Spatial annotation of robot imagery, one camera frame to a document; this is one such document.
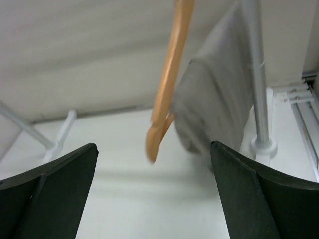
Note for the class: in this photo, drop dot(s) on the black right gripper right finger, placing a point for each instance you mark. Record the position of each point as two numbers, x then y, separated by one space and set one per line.
262 203

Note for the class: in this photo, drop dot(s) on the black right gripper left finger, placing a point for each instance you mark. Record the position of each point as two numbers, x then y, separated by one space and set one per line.
47 202

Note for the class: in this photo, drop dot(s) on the grey trousers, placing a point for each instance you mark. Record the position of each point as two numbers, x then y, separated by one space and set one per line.
215 95

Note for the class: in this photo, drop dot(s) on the wooden clothes hanger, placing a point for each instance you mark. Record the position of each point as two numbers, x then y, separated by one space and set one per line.
162 118

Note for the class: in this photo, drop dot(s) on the white metal clothes rack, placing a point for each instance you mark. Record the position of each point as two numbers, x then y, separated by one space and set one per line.
263 147

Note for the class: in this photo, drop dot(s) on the aluminium side rail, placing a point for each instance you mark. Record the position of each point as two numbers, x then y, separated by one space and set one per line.
305 105

